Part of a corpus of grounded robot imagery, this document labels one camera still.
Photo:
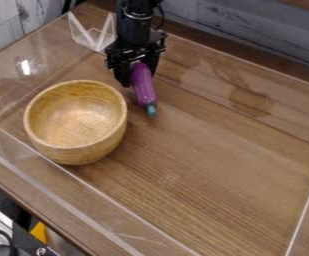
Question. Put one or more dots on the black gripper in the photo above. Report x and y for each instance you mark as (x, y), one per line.
(121, 53)

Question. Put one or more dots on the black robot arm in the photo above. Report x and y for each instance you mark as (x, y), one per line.
(140, 38)

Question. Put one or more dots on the black metal base plate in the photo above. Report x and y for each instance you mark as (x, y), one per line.
(32, 247)

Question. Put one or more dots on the yellow sticker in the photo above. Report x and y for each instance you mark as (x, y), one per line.
(40, 233)

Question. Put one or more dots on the clear acrylic tray wall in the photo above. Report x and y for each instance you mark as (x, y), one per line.
(208, 180)

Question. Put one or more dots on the purple toy eggplant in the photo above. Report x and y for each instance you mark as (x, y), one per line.
(144, 88)

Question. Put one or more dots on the brown wooden bowl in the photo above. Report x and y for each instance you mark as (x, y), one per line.
(76, 121)

